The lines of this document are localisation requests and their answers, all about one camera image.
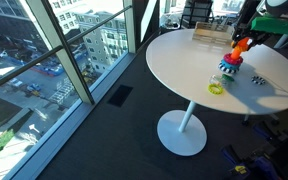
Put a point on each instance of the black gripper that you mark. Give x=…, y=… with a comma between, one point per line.
x=249, y=20

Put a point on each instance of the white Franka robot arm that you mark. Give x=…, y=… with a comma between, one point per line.
x=284, y=5

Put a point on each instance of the black mesh office chair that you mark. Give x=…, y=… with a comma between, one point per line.
x=197, y=13

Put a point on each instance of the blue clamps pile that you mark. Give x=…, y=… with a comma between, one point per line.
x=264, y=163

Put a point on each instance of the black floor vent grille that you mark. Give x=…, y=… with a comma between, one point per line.
x=120, y=96

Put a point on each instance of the pale window mullion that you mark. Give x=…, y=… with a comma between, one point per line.
x=69, y=63

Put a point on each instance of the dark horizontal window railing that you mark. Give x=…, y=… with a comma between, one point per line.
x=24, y=68

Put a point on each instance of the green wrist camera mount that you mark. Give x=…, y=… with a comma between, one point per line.
x=274, y=26

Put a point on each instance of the white table pedestal base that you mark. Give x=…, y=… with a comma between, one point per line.
x=180, y=136

